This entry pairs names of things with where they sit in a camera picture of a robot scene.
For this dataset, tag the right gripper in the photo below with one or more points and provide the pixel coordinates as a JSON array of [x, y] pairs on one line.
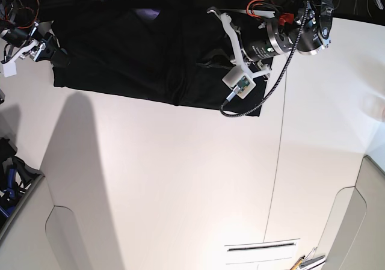
[[33, 43]]

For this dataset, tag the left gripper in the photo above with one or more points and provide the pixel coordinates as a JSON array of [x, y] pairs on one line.
[[263, 32]]

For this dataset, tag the black T-shirt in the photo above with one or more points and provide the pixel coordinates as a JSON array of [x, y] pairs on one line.
[[174, 58]]

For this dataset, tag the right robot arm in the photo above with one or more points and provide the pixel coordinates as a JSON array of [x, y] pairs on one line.
[[20, 14]]

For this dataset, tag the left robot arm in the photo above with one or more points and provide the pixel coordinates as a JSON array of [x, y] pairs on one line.
[[314, 21]]

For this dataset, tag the blue and black tools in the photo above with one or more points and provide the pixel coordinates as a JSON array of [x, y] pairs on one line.
[[16, 178]]

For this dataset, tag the beige chair left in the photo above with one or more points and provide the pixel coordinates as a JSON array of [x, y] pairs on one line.
[[62, 225]]

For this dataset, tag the beige chair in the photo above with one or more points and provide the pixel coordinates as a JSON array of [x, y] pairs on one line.
[[353, 237], [62, 225]]

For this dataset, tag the beige chair right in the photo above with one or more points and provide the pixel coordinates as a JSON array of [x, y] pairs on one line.
[[353, 237]]

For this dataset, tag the grey flat tool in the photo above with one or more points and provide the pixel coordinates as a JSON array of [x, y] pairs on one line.
[[313, 263]]

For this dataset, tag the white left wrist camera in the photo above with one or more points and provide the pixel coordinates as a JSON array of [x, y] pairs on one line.
[[236, 77]]

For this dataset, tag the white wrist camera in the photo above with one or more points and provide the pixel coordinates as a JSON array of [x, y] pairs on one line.
[[9, 69], [236, 77]]

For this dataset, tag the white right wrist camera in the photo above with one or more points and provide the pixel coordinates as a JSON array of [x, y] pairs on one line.
[[9, 69]]

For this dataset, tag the yellow handled tool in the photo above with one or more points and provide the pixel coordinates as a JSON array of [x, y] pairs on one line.
[[298, 263]]

